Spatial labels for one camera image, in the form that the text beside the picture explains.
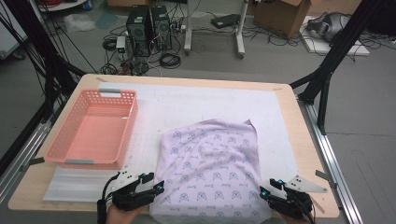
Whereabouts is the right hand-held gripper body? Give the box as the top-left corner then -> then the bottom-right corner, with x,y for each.
267,175 -> 329,220

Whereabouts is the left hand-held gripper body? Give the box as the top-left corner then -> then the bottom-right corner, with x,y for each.
109,169 -> 157,213

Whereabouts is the lilac patterned towel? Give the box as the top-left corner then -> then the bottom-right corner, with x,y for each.
148,118 -> 273,224

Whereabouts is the pink plastic basket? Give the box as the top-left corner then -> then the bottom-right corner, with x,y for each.
43,88 -> 139,171

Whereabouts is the person's right hand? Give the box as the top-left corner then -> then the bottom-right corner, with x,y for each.
278,213 -> 316,224

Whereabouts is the person's left hand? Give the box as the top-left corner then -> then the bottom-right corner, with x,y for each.
105,204 -> 151,224

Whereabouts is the thin wooden stick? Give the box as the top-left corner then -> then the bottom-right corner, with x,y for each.
311,197 -> 327,215

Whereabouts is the white grid mat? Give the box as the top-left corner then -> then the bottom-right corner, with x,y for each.
97,81 -> 302,216

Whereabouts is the white power supply box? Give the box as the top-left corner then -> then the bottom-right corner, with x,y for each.
115,35 -> 127,61

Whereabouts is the white floor board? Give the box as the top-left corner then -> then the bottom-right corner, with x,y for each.
299,15 -> 371,57

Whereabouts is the black computer tower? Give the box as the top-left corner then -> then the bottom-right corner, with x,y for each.
150,5 -> 173,50
125,4 -> 154,58

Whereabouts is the grey rounded device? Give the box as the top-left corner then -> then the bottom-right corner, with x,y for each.
306,11 -> 351,43

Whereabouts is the brown cardboard box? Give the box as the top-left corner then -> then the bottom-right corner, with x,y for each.
253,0 -> 312,39

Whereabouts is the clear plastic bag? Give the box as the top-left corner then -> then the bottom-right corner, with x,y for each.
64,12 -> 97,34

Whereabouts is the black flat device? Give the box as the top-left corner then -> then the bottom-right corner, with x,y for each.
210,13 -> 241,30

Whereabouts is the white cabinet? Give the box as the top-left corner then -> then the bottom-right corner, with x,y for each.
0,0 -> 29,60

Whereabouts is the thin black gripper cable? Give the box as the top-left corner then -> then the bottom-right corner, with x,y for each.
297,199 -> 317,224

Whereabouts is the grey metal bracket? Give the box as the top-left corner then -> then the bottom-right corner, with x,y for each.
20,157 -> 46,172
315,169 -> 338,189

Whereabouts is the aluminium rail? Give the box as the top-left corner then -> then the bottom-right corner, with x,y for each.
297,96 -> 363,224
0,102 -> 52,203

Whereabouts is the coiled black cable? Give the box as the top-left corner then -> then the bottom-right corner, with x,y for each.
159,52 -> 182,70

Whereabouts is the black frame strut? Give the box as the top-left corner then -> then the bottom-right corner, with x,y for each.
0,0 -> 87,122
289,0 -> 387,135

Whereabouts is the white stand frame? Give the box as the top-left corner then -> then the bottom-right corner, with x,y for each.
183,0 -> 250,60

